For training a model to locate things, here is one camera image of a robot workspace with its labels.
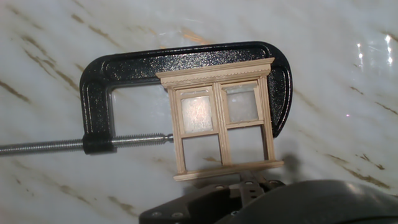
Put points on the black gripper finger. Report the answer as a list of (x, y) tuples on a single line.
[(192, 208)]

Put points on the miniature wooden sliding window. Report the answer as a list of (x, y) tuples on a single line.
[(217, 73)]

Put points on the white marble pattern board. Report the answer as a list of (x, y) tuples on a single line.
[(62, 186)]

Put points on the black metal C-clamp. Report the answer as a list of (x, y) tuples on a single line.
[(96, 102)]

